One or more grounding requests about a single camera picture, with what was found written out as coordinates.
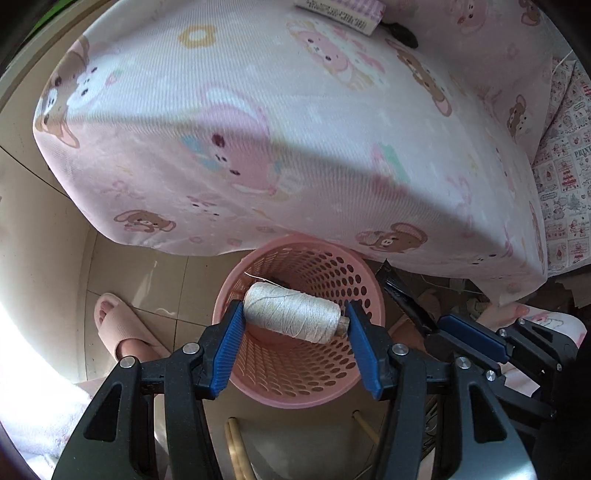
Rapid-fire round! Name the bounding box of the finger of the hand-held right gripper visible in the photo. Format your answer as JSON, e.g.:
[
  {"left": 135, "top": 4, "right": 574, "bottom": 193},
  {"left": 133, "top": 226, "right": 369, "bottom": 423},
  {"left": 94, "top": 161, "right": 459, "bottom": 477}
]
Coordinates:
[{"left": 422, "top": 314, "right": 517, "bottom": 370}]

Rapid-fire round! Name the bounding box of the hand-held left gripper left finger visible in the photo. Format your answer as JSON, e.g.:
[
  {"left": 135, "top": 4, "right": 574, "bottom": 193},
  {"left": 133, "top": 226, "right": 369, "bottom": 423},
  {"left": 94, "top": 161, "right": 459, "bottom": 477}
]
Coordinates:
[{"left": 51, "top": 300, "right": 246, "bottom": 480}]

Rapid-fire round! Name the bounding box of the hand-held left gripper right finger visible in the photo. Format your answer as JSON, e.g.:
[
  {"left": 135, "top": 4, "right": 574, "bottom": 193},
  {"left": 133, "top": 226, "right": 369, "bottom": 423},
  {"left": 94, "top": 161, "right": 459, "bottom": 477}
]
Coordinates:
[{"left": 345, "top": 300, "right": 539, "bottom": 480}]

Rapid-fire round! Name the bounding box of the black plastic piece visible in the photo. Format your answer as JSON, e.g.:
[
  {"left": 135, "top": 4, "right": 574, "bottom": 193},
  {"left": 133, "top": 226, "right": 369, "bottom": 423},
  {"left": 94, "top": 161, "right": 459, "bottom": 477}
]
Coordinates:
[{"left": 375, "top": 259, "right": 439, "bottom": 335}]

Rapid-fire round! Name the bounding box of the pink perforated plastic basket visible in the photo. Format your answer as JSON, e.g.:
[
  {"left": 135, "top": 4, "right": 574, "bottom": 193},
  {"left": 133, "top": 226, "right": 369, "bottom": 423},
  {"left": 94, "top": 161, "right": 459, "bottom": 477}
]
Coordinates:
[{"left": 212, "top": 233, "right": 387, "bottom": 409}]

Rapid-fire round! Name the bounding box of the white thread spool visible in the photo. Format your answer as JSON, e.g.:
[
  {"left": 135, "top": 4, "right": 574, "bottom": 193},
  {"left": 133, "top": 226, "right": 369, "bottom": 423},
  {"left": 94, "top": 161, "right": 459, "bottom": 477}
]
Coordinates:
[{"left": 243, "top": 281, "right": 351, "bottom": 345}]

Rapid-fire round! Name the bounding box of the wooden stick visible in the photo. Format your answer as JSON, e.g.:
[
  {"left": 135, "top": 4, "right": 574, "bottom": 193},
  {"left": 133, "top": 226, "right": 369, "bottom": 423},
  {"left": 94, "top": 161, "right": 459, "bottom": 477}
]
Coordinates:
[
  {"left": 352, "top": 410, "right": 380, "bottom": 445},
  {"left": 224, "top": 418, "right": 254, "bottom": 480}
]

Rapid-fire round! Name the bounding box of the person's left foot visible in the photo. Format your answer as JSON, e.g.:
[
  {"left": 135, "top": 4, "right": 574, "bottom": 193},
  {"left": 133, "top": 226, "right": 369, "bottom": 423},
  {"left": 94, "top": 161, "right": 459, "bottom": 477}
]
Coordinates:
[{"left": 98, "top": 299, "right": 161, "bottom": 364}]

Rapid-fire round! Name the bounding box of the pink slipper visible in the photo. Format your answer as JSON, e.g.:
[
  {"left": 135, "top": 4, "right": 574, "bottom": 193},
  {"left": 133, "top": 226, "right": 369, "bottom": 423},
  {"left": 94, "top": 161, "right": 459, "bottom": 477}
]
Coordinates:
[{"left": 93, "top": 292, "right": 171, "bottom": 366}]

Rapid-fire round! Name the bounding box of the red print patchwork quilt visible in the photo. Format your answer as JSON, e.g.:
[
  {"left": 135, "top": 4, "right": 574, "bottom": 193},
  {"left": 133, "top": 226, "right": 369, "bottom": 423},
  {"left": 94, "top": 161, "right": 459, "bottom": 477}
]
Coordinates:
[{"left": 526, "top": 58, "right": 591, "bottom": 280}]

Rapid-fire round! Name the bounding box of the person's white trouser leg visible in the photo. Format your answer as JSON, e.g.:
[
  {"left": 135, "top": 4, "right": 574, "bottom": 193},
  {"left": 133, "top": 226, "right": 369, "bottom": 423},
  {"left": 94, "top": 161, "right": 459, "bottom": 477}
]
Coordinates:
[{"left": 0, "top": 376, "right": 169, "bottom": 480}]

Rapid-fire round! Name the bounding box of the pink bear print bed sheet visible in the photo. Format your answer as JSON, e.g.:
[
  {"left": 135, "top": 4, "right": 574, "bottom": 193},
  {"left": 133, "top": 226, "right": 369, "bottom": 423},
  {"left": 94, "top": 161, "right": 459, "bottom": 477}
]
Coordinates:
[{"left": 32, "top": 0, "right": 571, "bottom": 298}]

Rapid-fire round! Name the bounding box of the pink checked small box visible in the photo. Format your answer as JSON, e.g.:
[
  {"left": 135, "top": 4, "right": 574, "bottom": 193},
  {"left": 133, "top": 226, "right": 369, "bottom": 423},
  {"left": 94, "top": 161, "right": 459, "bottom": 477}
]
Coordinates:
[{"left": 293, "top": 0, "right": 387, "bottom": 36}]

